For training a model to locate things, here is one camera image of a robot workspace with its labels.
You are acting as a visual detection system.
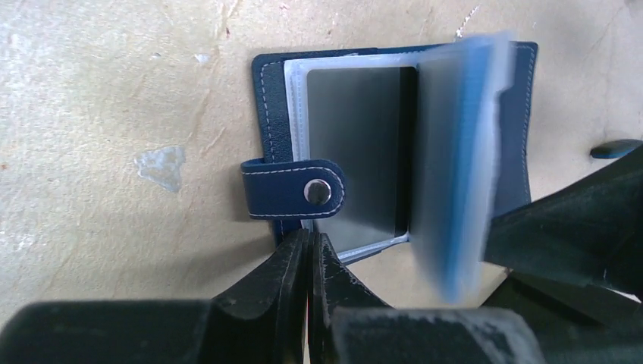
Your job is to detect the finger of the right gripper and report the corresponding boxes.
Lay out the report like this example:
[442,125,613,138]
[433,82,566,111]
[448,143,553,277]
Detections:
[484,148,642,297]
[484,273,642,363]

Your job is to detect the blue handled pliers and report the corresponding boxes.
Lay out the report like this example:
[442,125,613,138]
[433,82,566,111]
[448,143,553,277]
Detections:
[590,139,642,159]

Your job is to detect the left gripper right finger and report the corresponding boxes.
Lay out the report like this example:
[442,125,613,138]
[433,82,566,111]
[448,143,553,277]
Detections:
[309,233,545,363]

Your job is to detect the blue card holder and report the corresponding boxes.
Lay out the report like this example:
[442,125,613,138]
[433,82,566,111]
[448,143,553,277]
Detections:
[241,33,538,303]

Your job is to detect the black VIP credit card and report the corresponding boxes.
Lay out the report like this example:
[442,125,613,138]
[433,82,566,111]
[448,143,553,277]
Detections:
[307,67,418,245]

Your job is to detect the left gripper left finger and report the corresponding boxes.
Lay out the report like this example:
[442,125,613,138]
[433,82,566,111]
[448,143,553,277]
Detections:
[1,230,308,363]

